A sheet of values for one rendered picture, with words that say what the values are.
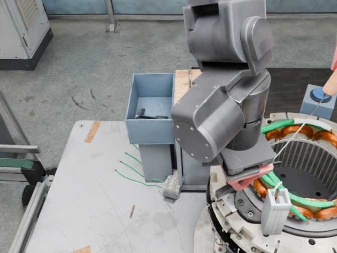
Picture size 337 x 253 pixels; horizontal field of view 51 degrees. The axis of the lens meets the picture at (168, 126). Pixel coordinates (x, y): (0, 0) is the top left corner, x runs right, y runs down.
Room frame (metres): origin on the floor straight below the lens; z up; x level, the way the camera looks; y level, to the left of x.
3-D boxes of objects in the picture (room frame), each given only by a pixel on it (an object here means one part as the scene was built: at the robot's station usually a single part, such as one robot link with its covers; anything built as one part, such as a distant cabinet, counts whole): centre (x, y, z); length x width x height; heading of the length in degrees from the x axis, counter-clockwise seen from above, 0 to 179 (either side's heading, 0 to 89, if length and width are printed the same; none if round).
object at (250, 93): (0.31, -0.09, 1.34); 0.07 x 0.06 x 0.07; 135
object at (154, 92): (0.63, 0.03, 0.92); 0.17 x 0.11 x 0.28; 174
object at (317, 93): (0.61, -0.37, 1.04); 0.04 x 0.04 x 0.01
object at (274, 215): (0.26, -0.15, 1.14); 0.03 x 0.03 x 0.09; 87
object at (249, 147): (0.31, -0.09, 1.28); 0.10 x 0.07 x 0.07; 13
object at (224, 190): (0.29, -0.08, 1.17); 0.04 x 0.01 x 0.02; 116
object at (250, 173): (0.30, -0.10, 1.21); 0.07 x 0.07 x 0.09; 13
